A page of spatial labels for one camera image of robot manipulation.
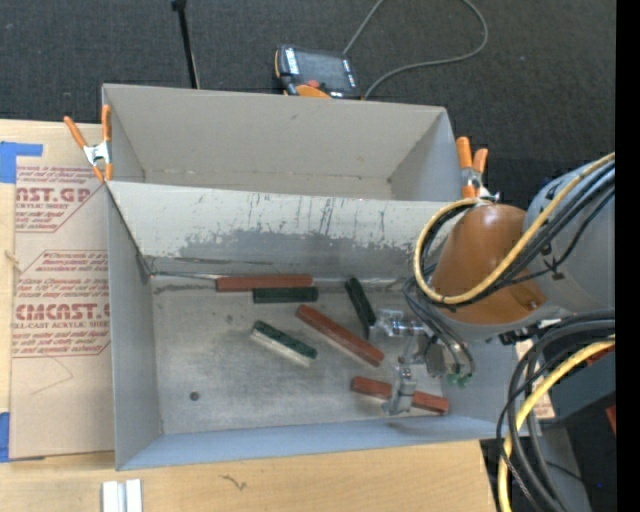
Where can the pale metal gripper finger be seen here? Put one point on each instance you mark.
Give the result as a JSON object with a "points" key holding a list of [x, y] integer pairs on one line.
{"points": [[404, 390], [397, 326]]}

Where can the red-brown flat block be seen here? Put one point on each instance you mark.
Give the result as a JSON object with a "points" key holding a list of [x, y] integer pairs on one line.
{"points": [[340, 335], [370, 386], [262, 283]]}

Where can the dark green flat block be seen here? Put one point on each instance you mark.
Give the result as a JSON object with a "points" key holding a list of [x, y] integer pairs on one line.
{"points": [[285, 295], [282, 342], [361, 302]]}

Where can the grey metal bin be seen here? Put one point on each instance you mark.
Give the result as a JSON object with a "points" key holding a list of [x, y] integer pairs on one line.
{"points": [[215, 370]]}

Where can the brown cardboard board red print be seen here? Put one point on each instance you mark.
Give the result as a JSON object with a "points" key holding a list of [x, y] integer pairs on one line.
{"points": [[60, 390]]}

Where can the black cylinder on white bracket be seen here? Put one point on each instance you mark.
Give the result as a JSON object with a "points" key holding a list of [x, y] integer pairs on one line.
{"points": [[510, 336]]}

